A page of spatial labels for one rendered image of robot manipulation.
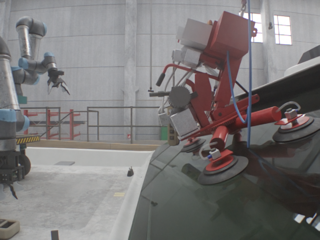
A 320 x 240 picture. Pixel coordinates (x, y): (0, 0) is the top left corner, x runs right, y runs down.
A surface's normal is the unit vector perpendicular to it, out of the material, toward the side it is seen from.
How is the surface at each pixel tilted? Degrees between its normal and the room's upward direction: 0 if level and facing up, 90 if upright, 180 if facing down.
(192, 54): 90
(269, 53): 90
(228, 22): 90
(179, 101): 90
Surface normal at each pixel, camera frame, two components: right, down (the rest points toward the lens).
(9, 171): 0.02, 0.00
